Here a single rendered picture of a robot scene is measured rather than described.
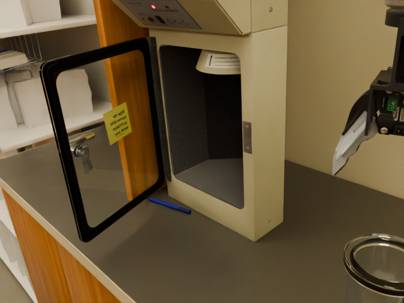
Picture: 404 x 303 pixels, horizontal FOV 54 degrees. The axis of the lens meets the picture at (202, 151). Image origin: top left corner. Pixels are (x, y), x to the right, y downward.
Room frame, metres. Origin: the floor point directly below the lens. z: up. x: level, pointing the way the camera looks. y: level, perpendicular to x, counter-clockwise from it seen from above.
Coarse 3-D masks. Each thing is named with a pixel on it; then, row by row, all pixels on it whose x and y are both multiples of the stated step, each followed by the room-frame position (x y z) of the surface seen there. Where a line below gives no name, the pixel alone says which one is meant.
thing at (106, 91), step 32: (96, 64) 0.81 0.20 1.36; (128, 64) 0.89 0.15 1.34; (64, 96) 0.73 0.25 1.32; (96, 96) 0.80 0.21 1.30; (128, 96) 0.88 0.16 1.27; (96, 128) 0.79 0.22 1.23; (128, 128) 0.87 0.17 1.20; (96, 160) 0.77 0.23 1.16; (128, 160) 0.85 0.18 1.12; (96, 192) 0.76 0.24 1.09; (128, 192) 0.84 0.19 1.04; (96, 224) 0.74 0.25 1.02
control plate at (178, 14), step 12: (120, 0) 0.89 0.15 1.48; (132, 0) 0.85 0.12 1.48; (144, 0) 0.82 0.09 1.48; (156, 0) 0.79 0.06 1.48; (168, 0) 0.77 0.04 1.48; (132, 12) 0.90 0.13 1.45; (144, 12) 0.87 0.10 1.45; (156, 12) 0.84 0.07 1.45; (168, 12) 0.81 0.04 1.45; (180, 12) 0.78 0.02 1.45; (144, 24) 0.93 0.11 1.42; (156, 24) 0.89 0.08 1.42; (168, 24) 0.85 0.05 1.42; (180, 24) 0.82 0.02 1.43; (192, 24) 0.79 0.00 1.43
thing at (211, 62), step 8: (200, 56) 0.90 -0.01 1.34; (208, 56) 0.86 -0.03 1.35; (216, 56) 0.85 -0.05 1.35; (224, 56) 0.84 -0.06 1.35; (232, 56) 0.84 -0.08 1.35; (200, 64) 0.88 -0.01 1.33; (208, 64) 0.85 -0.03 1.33; (216, 64) 0.84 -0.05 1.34; (224, 64) 0.83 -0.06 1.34; (232, 64) 0.83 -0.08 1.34; (208, 72) 0.85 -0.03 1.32; (216, 72) 0.83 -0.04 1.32; (224, 72) 0.83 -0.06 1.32; (232, 72) 0.82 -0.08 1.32; (240, 72) 0.82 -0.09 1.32
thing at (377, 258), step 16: (352, 240) 0.44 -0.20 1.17; (368, 240) 0.44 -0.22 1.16; (384, 240) 0.44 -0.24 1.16; (400, 240) 0.43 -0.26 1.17; (352, 256) 0.41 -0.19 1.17; (368, 256) 0.44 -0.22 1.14; (384, 256) 0.43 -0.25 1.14; (400, 256) 0.42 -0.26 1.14; (368, 272) 0.37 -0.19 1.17; (384, 272) 0.43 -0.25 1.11; (400, 272) 0.42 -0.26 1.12; (352, 288) 0.39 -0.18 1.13; (368, 288) 0.36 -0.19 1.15; (384, 288) 0.35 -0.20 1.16; (400, 288) 0.35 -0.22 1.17
